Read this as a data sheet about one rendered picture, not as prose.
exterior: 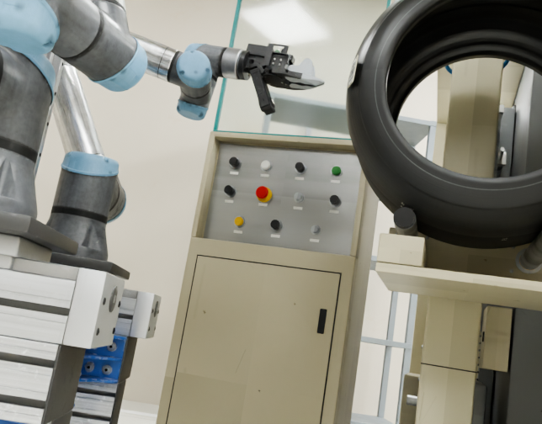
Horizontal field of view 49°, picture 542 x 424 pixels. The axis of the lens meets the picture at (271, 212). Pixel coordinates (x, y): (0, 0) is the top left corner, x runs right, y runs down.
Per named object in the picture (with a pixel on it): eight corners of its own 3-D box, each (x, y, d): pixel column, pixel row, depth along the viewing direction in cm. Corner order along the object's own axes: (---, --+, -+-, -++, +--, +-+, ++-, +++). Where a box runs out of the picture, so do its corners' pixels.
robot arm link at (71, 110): (73, 224, 132) (7, 7, 140) (87, 234, 147) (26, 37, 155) (126, 207, 134) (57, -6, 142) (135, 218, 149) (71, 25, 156)
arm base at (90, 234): (21, 247, 117) (34, 199, 119) (44, 257, 132) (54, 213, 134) (98, 261, 118) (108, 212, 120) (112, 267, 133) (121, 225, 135)
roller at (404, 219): (420, 240, 152) (418, 257, 151) (402, 238, 153) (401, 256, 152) (417, 207, 119) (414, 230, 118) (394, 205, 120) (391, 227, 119)
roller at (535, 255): (518, 252, 145) (537, 251, 144) (520, 271, 144) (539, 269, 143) (542, 221, 112) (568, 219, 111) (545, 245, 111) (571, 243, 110)
